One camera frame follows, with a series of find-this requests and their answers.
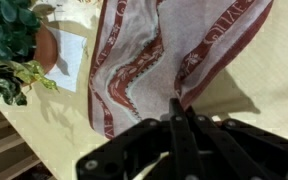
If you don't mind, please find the red striped woven towel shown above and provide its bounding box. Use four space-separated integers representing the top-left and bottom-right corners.
87 0 274 140

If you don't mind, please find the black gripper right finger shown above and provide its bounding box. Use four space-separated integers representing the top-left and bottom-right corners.
185 106 288 180

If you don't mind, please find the light wooden slatted chair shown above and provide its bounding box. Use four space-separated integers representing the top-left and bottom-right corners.
0 109 57 180

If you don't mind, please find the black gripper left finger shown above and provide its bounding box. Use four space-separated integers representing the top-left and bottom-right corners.
77 98 205 180

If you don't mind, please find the terracotta plant pot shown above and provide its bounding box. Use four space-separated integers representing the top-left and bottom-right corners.
30 23 58 76

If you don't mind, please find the white paper sheet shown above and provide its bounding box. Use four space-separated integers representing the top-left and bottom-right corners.
43 26 88 94

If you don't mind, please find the green leafy house plant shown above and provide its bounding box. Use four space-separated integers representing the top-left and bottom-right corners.
0 0 59 114

